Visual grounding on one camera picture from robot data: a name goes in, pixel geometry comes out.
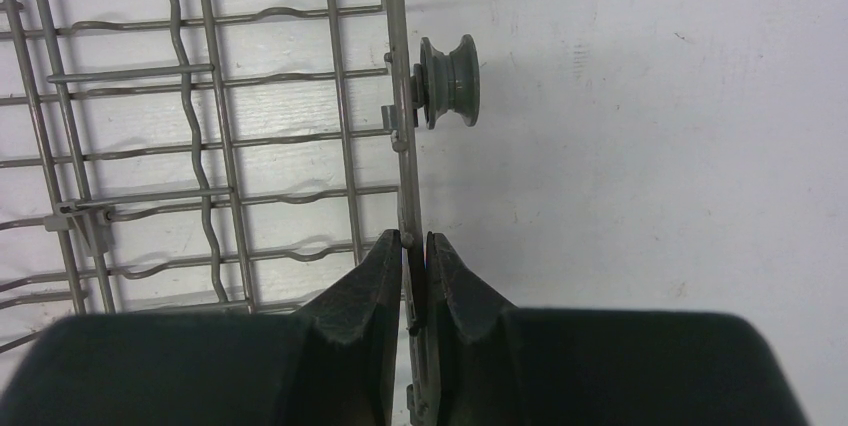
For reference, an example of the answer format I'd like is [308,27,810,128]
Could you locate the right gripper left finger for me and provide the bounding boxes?
[278,229,403,425]

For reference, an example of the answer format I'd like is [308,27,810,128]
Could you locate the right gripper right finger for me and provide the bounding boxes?
[425,232,523,425]

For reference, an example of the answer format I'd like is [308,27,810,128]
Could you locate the grey wire dish rack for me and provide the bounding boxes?
[1,0,480,425]

